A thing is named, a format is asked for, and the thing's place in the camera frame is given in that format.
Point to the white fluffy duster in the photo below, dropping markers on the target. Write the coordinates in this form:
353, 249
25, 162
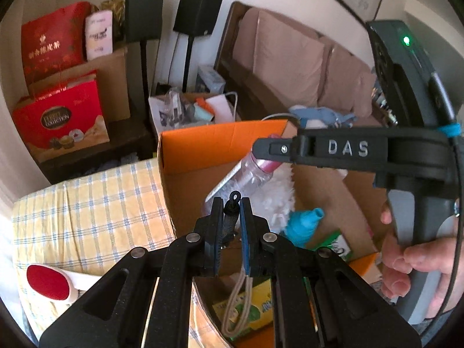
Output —
275, 195

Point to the red lint brush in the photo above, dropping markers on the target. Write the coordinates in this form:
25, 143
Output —
47, 282

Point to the large beige sofa cushion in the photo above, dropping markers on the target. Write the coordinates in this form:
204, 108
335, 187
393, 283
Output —
282, 54

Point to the blue and white box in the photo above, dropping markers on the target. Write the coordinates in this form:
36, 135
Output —
210, 78

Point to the small black looped tool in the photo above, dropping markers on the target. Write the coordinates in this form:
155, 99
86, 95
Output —
232, 217

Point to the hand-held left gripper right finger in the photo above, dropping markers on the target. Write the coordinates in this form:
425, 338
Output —
245, 246

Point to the green printed box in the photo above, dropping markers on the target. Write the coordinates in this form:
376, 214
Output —
331, 241

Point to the red chocolate gift box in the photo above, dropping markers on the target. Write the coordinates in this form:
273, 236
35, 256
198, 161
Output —
54, 116

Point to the teal silicone funnel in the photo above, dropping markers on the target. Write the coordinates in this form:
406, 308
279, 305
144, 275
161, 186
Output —
301, 228

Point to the wooden frame sofa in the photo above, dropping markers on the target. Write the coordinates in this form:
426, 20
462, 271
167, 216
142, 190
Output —
232, 79

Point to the small beige sofa cushion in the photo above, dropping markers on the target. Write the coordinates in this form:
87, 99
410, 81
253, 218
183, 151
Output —
348, 79

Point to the pink and white box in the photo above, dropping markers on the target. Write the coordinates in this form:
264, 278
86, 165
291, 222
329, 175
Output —
98, 36

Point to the clear plastic bottle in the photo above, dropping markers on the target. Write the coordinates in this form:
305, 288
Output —
250, 177

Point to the black speaker on stand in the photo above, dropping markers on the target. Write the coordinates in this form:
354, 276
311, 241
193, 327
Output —
143, 11
197, 12

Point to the red gift bag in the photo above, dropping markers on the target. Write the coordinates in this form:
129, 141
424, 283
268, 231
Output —
50, 40

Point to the cardboard box with orange flaps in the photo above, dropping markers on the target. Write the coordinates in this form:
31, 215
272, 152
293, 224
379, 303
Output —
188, 174

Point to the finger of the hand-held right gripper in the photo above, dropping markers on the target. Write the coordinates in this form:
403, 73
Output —
275, 148

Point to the dark wooden low cabinet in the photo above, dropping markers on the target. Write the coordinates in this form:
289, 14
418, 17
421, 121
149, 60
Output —
119, 134

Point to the yellow checked blanket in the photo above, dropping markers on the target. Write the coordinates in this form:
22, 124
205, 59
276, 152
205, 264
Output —
90, 206

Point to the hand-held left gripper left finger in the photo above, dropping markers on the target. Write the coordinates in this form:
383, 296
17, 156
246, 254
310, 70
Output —
217, 250

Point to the blue cloth on sofa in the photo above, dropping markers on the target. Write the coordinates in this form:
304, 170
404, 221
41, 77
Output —
326, 116

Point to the gold shiny gift wrap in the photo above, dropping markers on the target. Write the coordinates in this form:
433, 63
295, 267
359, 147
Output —
114, 7

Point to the person's right hand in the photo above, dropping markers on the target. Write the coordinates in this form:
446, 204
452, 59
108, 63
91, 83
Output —
449, 261

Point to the yellow printed box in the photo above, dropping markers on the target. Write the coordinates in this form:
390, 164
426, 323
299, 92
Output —
261, 304

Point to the plain brown cardboard box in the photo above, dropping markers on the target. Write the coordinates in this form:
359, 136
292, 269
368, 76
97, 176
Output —
116, 79

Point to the white box of clutter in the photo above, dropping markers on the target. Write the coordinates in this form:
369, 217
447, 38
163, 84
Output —
159, 116

